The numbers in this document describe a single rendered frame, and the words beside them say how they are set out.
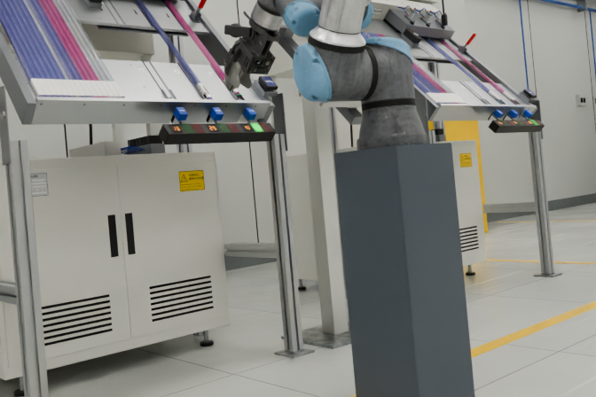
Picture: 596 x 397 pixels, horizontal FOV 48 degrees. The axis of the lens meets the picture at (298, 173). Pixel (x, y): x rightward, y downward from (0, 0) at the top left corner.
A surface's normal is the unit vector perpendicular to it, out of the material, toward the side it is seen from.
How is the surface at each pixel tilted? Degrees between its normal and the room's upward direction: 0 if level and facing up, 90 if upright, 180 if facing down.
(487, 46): 90
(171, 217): 90
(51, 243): 90
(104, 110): 137
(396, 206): 90
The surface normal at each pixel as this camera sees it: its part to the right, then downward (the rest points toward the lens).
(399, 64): 0.47, -0.06
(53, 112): 0.51, 0.69
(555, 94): 0.65, -0.07
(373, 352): -0.76, 0.06
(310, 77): -0.89, 0.18
